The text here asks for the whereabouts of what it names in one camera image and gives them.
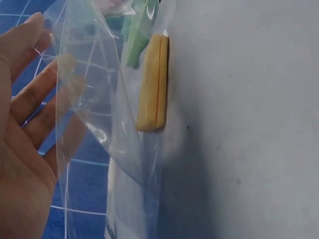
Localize person's left hand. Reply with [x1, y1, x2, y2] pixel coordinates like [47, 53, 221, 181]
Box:
[0, 11, 88, 239]

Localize clear plastic zip bag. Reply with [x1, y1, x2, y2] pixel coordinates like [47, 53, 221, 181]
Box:
[41, 0, 176, 239]

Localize green folded sponge cloth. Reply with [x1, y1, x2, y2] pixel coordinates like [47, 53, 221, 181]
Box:
[121, 0, 161, 70]

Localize yellow folded sponge cloth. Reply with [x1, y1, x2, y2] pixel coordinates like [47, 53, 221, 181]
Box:
[136, 33, 171, 134]

